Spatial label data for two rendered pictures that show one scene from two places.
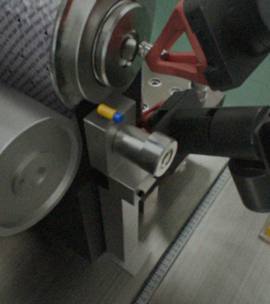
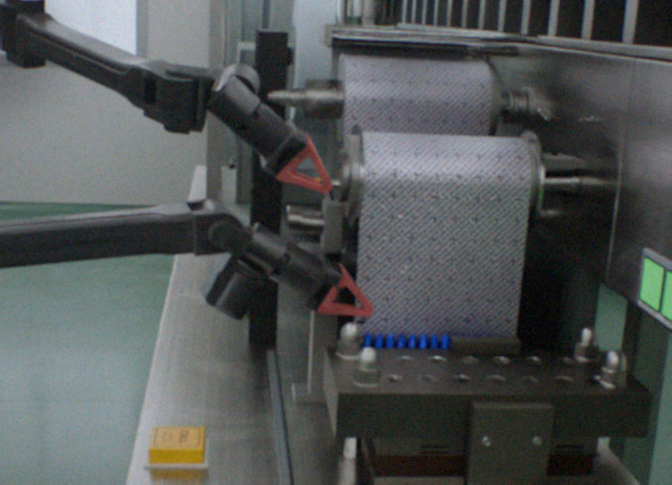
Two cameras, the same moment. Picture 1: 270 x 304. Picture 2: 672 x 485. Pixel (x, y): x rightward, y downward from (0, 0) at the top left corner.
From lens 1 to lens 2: 1.54 m
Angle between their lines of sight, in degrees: 106
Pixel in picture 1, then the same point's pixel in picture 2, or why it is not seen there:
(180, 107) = (322, 263)
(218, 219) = (257, 436)
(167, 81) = (416, 383)
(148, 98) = (409, 366)
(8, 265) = not seen: hidden behind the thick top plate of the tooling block
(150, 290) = (273, 389)
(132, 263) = (302, 386)
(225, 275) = (221, 412)
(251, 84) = not seen: outside the picture
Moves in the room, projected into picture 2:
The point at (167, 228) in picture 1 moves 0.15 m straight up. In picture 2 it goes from (298, 417) to (302, 319)
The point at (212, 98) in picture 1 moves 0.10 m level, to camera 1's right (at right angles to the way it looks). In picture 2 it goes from (346, 384) to (283, 403)
